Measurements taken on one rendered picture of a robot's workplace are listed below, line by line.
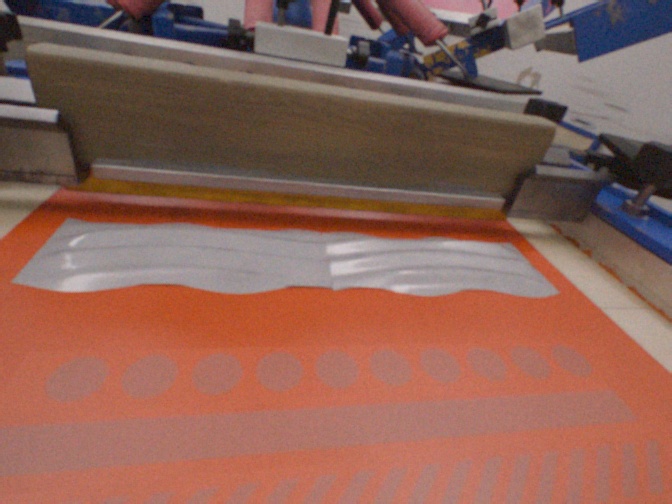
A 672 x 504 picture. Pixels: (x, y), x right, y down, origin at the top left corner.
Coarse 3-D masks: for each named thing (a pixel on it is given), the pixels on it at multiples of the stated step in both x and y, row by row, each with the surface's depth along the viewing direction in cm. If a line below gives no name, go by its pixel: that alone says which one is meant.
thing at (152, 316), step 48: (0, 240) 22; (0, 288) 19; (144, 288) 21; (192, 288) 22; (288, 288) 23; (0, 336) 17; (48, 336) 17; (96, 336) 18; (144, 336) 18; (192, 336) 19; (240, 336) 19; (288, 336) 20; (336, 336) 20; (0, 384) 15
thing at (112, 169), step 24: (96, 168) 24; (120, 168) 25; (144, 168) 25; (168, 168) 26; (192, 168) 26; (216, 168) 27; (288, 192) 28; (312, 192) 28; (336, 192) 28; (360, 192) 29; (384, 192) 29; (408, 192) 30; (432, 192) 30; (456, 192) 31; (480, 192) 32
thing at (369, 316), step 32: (320, 224) 31; (352, 224) 32; (384, 224) 33; (416, 224) 34; (448, 224) 35; (480, 224) 36; (352, 288) 24; (576, 288) 29; (352, 320) 22; (384, 320) 22; (416, 320) 23; (448, 320) 23; (480, 320) 24; (512, 320) 24; (544, 320) 25; (576, 320) 25; (608, 320) 26; (608, 352) 23; (640, 352) 24; (608, 384) 21; (640, 384) 21; (640, 416) 19
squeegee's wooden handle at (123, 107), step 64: (64, 64) 22; (128, 64) 23; (128, 128) 24; (192, 128) 25; (256, 128) 26; (320, 128) 27; (384, 128) 28; (448, 128) 28; (512, 128) 29; (512, 192) 33
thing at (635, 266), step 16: (560, 224) 37; (576, 224) 35; (592, 224) 34; (608, 224) 32; (576, 240) 35; (592, 240) 34; (608, 240) 32; (624, 240) 31; (592, 256) 34; (608, 256) 32; (624, 256) 31; (640, 256) 29; (656, 256) 28; (608, 272) 32; (624, 272) 31; (640, 272) 29; (656, 272) 28; (640, 288) 29; (656, 288) 28; (656, 304) 28
